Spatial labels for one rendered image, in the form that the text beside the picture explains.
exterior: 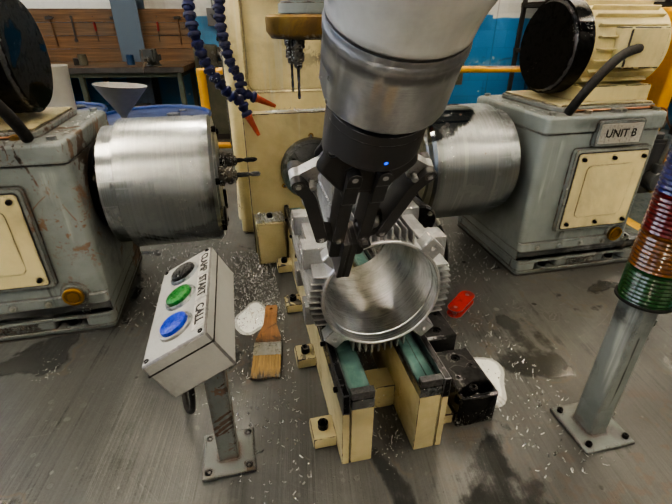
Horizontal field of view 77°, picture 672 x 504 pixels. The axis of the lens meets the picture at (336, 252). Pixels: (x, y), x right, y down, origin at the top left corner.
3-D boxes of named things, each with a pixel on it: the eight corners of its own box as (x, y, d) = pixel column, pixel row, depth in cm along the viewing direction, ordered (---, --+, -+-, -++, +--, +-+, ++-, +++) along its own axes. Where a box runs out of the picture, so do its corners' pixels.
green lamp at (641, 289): (604, 287, 54) (615, 256, 52) (644, 281, 55) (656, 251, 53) (644, 315, 49) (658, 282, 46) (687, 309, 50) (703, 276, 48)
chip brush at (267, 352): (259, 308, 88) (259, 305, 88) (283, 307, 89) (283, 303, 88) (250, 381, 71) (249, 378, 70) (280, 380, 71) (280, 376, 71)
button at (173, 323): (171, 330, 43) (159, 319, 42) (196, 316, 43) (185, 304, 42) (168, 350, 41) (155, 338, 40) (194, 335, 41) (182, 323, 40)
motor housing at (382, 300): (294, 283, 75) (288, 179, 66) (397, 272, 78) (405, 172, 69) (311, 362, 58) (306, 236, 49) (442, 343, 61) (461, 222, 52)
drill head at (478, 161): (359, 199, 111) (362, 98, 99) (501, 187, 119) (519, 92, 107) (390, 242, 90) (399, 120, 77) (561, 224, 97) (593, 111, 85)
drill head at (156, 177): (81, 222, 98) (45, 110, 86) (242, 209, 105) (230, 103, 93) (40, 279, 77) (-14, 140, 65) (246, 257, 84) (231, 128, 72)
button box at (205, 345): (188, 300, 56) (161, 271, 53) (234, 273, 55) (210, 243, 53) (174, 400, 41) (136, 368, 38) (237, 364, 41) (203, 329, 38)
